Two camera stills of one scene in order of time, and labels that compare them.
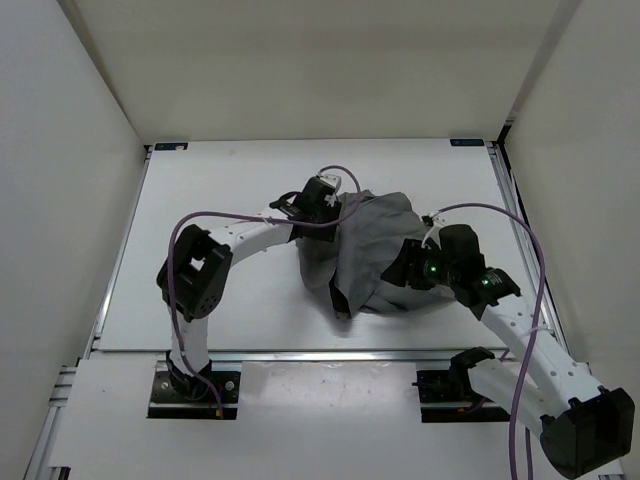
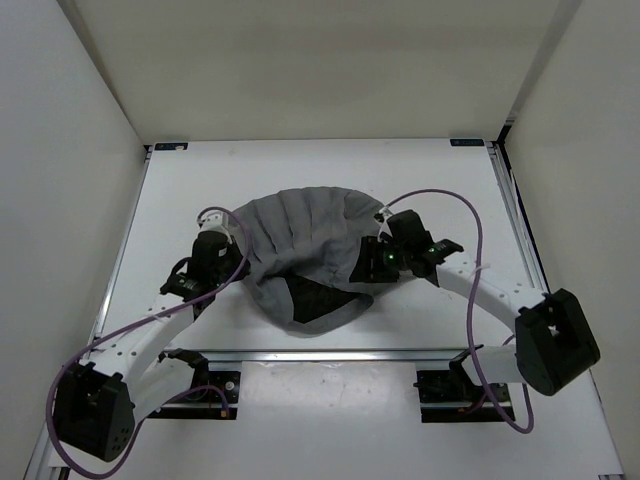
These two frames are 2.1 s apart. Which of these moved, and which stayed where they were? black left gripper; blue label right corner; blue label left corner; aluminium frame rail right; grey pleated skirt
Moved: black left gripper; grey pleated skirt
Stayed: aluminium frame rail right; blue label right corner; blue label left corner
